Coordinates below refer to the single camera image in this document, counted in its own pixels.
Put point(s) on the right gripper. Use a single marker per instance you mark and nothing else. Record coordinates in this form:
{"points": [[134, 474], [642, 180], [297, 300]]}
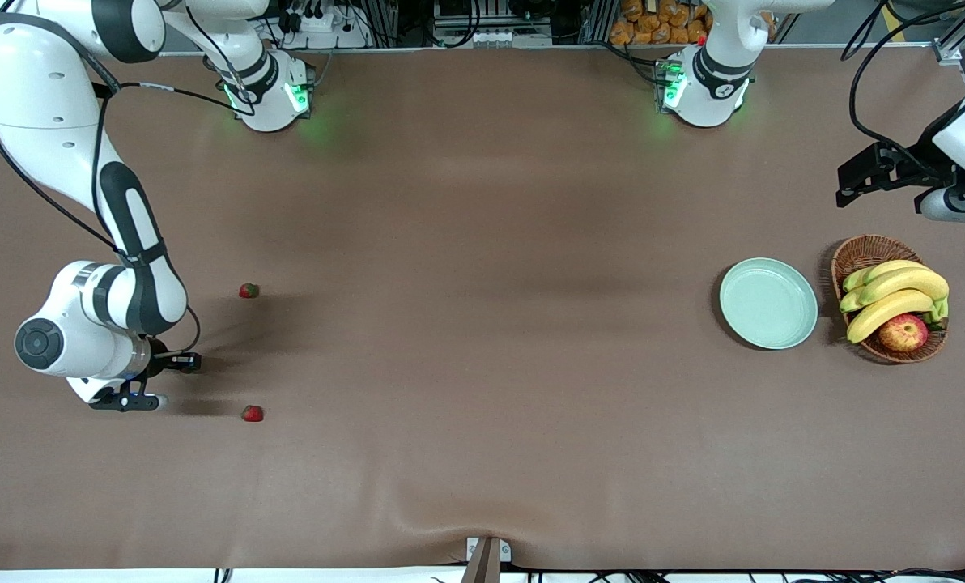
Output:
{"points": [[161, 361]]}

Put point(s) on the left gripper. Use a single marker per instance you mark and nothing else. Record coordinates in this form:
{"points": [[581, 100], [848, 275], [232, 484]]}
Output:
{"points": [[916, 164]]}

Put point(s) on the red strawberry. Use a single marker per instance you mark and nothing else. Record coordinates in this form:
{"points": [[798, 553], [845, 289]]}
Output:
{"points": [[252, 414], [248, 291]]}

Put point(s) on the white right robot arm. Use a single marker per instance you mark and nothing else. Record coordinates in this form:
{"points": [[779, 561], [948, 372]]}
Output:
{"points": [[45, 121]]}

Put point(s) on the light green round plate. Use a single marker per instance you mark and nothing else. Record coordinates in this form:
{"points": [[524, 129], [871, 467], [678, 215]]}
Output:
{"points": [[766, 316]]}

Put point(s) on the brown wicker basket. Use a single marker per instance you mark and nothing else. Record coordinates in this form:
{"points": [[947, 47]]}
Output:
{"points": [[863, 251]]}

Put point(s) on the yellow banana bunch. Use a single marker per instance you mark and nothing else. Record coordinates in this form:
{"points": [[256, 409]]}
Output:
{"points": [[907, 283]]}

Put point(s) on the red yellow apple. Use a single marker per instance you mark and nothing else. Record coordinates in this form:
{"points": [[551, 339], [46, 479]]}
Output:
{"points": [[903, 334]]}

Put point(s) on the orange bread bun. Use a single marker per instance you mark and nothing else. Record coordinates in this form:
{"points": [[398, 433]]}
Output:
{"points": [[662, 34], [697, 31], [678, 14], [621, 32], [633, 8]]}

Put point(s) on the large table cover mat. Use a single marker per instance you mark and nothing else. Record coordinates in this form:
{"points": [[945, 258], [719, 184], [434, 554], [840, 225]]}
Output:
{"points": [[482, 445]]}

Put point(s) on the white power strip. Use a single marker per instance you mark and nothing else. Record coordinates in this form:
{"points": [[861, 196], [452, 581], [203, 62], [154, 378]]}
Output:
{"points": [[320, 20]]}

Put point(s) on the electronics unit with connectors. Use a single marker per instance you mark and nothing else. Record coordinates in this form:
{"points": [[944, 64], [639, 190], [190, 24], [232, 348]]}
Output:
{"points": [[491, 36]]}

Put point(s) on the metal bracket with pole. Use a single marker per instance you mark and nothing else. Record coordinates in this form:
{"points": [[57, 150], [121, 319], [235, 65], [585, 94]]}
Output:
{"points": [[486, 563]]}

